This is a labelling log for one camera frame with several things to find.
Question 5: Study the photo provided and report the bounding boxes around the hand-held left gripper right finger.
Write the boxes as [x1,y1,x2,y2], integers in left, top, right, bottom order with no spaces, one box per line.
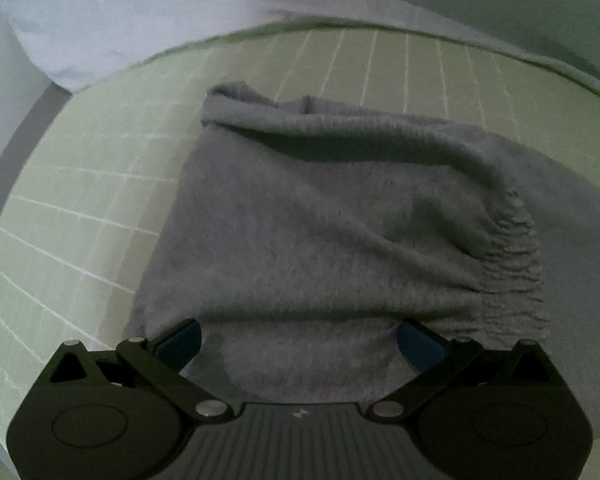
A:
[365,319,571,426]

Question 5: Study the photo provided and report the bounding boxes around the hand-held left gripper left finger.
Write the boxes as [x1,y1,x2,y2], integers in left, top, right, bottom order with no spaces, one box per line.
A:
[42,318,231,426]

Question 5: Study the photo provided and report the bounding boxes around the grey pants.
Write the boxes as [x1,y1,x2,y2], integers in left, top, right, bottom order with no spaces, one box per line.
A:
[125,82,600,406]

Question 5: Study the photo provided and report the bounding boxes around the green grid bed sheet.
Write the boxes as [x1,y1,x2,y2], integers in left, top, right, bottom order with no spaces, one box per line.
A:
[0,27,600,480]

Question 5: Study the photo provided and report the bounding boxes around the light blue printed blanket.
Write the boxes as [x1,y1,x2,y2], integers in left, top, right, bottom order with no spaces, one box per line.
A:
[0,0,600,106]

